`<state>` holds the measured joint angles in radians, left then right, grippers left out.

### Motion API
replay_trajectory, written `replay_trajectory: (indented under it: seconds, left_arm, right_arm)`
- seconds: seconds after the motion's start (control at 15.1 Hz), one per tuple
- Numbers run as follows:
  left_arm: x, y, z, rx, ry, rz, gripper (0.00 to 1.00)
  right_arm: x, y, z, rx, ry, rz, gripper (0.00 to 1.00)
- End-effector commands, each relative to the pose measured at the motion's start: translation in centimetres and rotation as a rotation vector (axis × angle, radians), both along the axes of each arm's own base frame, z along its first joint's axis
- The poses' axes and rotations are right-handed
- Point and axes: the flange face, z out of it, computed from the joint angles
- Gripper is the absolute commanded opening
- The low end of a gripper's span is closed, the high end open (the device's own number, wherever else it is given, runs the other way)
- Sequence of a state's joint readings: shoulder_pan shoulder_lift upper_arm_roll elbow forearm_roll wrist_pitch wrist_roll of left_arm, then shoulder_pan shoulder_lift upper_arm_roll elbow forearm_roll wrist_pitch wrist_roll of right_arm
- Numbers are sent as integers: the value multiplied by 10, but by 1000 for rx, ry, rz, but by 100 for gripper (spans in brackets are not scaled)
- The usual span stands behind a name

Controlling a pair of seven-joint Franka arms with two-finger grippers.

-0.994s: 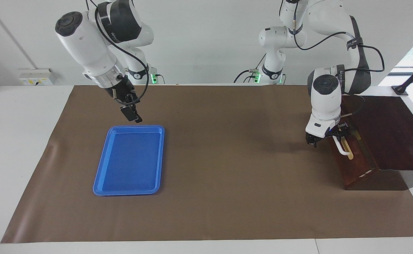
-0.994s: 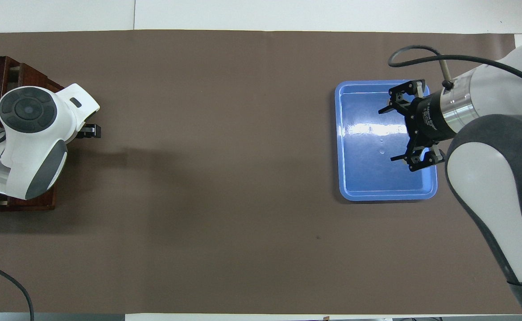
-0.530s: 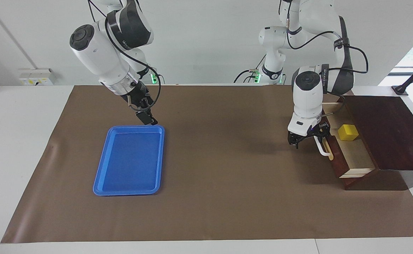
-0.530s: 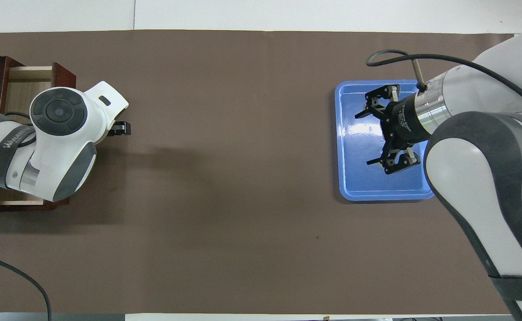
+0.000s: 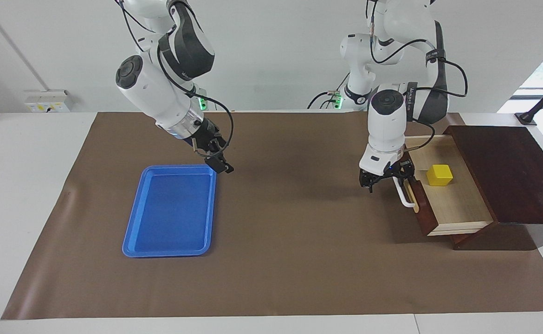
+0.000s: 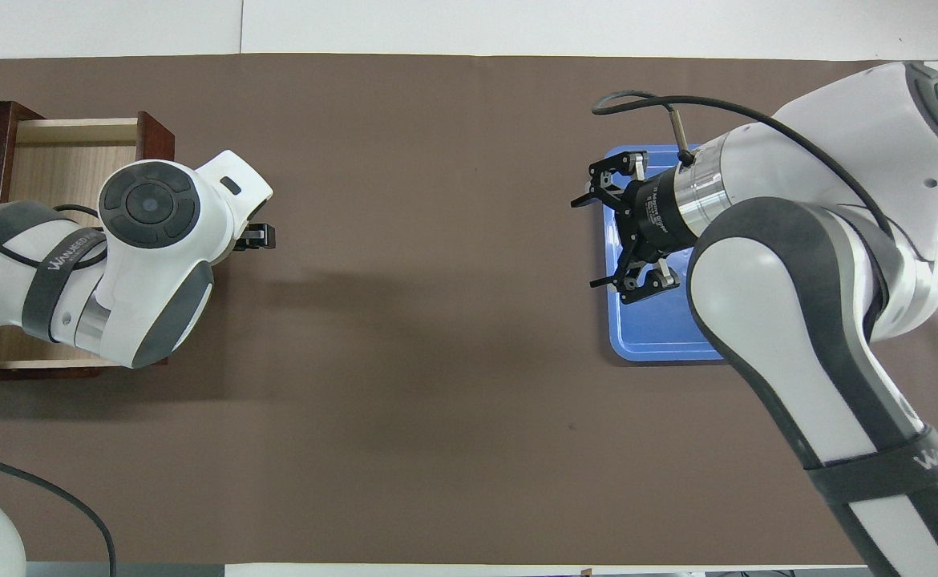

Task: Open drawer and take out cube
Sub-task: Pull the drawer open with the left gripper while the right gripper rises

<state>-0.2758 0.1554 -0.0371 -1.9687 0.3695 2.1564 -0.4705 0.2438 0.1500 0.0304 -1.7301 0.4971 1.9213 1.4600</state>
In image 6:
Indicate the blue plastic tray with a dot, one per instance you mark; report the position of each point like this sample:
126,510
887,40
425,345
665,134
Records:
653,328

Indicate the brown paper table mat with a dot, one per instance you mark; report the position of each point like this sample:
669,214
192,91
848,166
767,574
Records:
437,320

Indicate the wooden drawer with dark front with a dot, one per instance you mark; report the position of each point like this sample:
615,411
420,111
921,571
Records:
60,160

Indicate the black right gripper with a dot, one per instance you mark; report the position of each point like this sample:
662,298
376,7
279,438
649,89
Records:
649,216

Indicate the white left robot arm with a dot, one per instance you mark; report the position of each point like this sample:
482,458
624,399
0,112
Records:
156,264

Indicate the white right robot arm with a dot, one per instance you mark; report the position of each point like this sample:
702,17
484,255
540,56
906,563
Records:
798,320

